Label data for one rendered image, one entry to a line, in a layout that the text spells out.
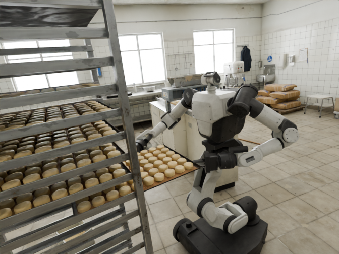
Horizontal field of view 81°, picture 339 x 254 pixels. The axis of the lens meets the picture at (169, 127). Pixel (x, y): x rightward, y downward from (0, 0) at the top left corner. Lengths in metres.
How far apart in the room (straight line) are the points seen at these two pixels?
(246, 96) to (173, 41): 4.94
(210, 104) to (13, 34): 0.88
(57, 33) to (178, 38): 5.36
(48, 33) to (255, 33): 6.94
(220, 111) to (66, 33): 0.80
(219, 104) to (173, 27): 4.96
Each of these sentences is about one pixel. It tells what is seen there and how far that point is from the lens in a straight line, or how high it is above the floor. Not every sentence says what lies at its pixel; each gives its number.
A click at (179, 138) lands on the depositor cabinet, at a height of 0.50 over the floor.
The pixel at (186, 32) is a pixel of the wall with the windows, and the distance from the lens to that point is 6.09.
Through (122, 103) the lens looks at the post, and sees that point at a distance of 0.72.
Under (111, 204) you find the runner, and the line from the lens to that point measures 0.88.
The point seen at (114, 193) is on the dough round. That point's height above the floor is 0.97.
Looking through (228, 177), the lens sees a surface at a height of 0.17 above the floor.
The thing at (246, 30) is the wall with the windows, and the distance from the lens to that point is 7.19.
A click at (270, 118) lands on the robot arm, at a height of 1.16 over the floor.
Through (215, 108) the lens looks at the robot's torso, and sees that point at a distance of 1.13.
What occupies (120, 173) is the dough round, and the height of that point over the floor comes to 1.06.
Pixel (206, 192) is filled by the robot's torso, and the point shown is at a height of 0.65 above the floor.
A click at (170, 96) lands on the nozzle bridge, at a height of 1.10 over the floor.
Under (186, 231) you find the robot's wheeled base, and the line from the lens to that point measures 1.76.
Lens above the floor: 1.46
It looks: 17 degrees down
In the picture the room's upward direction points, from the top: 6 degrees counter-clockwise
